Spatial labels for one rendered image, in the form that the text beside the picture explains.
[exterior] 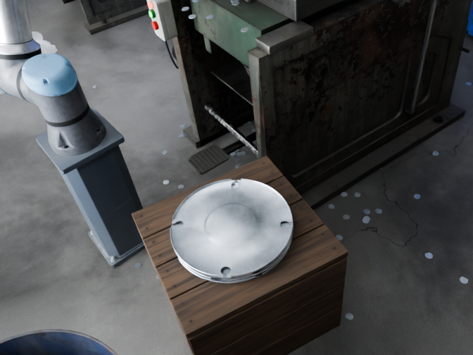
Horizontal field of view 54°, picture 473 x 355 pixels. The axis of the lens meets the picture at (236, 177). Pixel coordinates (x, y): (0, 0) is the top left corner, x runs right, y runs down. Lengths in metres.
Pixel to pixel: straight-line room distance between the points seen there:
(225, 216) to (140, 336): 0.49
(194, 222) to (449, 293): 0.77
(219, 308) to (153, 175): 0.91
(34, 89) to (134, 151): 0.81
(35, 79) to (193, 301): 0.63
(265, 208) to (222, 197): 0.12
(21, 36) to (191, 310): 0.78
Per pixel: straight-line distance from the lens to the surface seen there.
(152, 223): 1.18
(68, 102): 1.22
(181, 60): 1.66
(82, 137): 1.27
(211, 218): 1.11
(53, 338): 0.97
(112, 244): 1.53
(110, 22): 2.92
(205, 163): 1.61
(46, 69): 1.22
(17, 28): 1.29
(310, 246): 1.09
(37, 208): 1.89
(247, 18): 1.31
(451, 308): 1.46
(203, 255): 1.06
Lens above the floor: 1.23
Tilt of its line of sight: 45 degrees down
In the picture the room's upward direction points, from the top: 9 degrees counter-clockwise
